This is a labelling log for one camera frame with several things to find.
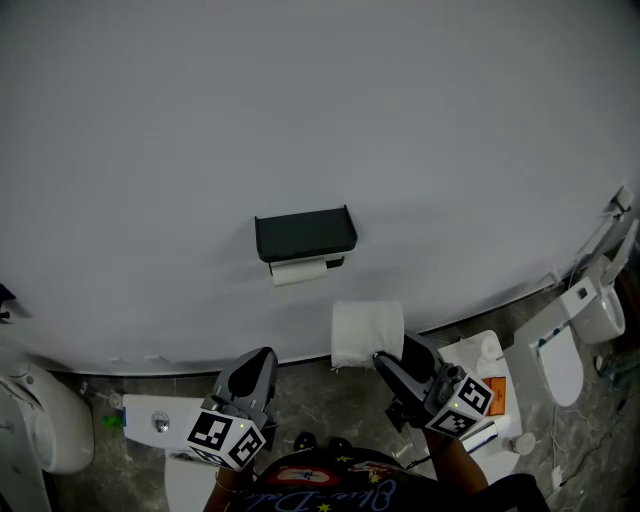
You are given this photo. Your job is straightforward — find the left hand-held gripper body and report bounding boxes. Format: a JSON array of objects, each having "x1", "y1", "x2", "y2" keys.
[{"x1": 186, "y1": 394, "x2": 279, "y2": 473}]

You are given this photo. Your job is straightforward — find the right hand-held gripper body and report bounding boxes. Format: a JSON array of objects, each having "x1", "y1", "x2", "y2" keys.
[{"x1": 384, "y1": 363, "x2": 496, "y2": 441}]

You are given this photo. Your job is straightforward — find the white toilet paper roll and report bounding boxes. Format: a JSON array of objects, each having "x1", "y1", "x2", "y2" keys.
[{"x1": 330, "y1": 299, "x2": 406, "y2": 373}]

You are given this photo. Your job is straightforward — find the person's left forearm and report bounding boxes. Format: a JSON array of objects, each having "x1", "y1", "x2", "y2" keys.
[{"x1": 203, "y1": 463, "x2": 257, "y2": 512}]

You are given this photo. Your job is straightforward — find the person's right forearm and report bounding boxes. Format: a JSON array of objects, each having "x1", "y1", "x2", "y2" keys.
[{"x1": 424, "y1": 428, "x2": 490, "y2": 495}]

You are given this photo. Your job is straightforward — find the white tankless toilet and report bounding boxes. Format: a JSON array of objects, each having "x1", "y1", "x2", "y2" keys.
[{"x1": 406, "y1": 329, "x2": 524, "y2": 487}]

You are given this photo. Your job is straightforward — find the white toilet with square tank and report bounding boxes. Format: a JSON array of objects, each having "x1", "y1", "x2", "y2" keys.
[{"x1": 501, "y1": 276, "x2": 602, "y2": 409}]

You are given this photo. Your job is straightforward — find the white paper roll on holder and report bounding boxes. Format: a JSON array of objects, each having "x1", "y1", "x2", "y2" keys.
[{"x1": 269, "y1": 259, "x2": 329, "y2": 289}]

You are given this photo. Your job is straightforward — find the orange box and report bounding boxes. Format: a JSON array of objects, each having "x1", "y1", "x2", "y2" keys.
[{"x1": 481, "y1": 376, "x2": 508, "y2": 417}]

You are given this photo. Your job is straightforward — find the white plastic jar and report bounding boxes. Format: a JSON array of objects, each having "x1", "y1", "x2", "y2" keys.
[{"x1": 474, "y1": 336, "x2": 502, "y2": 375}]

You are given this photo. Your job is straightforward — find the small white round container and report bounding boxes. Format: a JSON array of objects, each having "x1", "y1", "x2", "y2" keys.
[{"x1": 509, "y1": 431, "x2": 538, "y2": 456}]

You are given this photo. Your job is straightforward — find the person's black printed shirt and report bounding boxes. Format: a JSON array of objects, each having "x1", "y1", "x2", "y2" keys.
[{"x1": 238, "y1": 446, "x2": 552, "y2": 512}]

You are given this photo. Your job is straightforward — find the white floor urinal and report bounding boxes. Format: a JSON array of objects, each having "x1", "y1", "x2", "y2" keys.
[{"x1": 0, "y1": 349, "x2": 96, "y2": 512}]

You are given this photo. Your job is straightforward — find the white floor cable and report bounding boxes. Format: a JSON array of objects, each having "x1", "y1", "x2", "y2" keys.
[{"x1": 548, "y1": 403, "x2": 577, "y2": 489}]

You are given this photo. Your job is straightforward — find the black wall shelf holder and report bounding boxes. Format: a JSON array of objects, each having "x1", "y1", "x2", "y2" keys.
[{"x1": 253, "y1": 204, "x2": 360, "y2": 270}]

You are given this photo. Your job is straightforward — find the white wall grab rail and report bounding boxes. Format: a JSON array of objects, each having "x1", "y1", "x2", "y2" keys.
[{"x1": 548, "y1": 184, "x2": 636, "y2": 289}]

